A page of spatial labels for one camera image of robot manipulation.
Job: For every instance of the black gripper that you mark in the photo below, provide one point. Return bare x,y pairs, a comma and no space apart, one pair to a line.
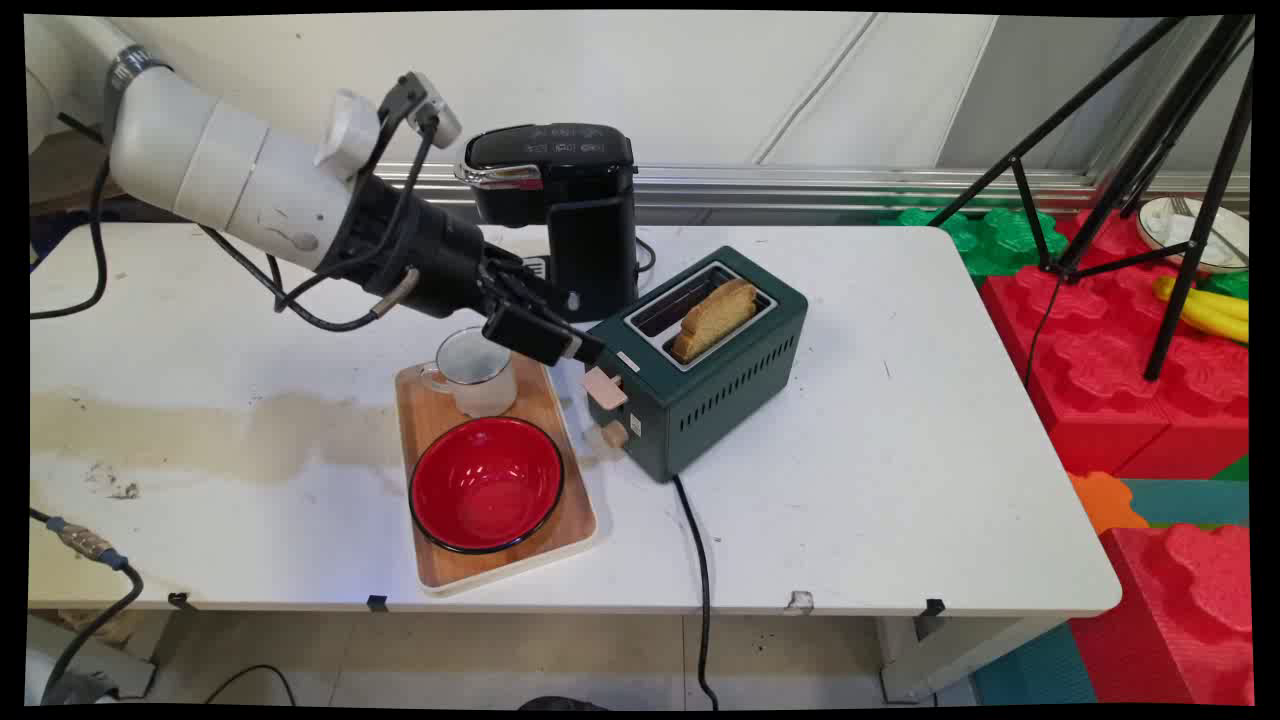
420,250

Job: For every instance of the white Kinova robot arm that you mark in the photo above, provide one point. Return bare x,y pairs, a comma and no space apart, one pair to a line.
230,165

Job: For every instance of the clear glass mug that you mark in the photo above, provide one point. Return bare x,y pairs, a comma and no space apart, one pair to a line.
475,375

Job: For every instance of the black coffee machine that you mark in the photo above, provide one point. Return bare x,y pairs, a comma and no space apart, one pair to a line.
565,210

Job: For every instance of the wooden serving tray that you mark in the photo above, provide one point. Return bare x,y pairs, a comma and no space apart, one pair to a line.
500,480

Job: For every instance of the toasted bread slice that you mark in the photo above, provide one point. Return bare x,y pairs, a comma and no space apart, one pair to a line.
715,318

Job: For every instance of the red bowl with black rim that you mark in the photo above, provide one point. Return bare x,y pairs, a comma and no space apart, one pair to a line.
487,485

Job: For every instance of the dark green toaster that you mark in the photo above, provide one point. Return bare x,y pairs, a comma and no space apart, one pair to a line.
720,390

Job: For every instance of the green foam block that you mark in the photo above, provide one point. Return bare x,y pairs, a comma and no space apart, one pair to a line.
985,238

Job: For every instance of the red foam block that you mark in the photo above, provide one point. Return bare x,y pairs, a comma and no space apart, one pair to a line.
1180,610
1110,370

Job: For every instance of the orange foam piece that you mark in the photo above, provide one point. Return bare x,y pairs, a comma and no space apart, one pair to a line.
1105,500

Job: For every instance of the white plate with fork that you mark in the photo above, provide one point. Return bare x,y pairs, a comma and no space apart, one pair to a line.
1195,232

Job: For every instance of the yellow toy banana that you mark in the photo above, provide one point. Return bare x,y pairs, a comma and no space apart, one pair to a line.
1210,310

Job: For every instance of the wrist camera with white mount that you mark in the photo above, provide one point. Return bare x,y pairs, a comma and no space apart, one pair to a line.
400,115

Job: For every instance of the black camera tripod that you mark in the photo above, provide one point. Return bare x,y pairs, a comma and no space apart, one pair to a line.
1150,150

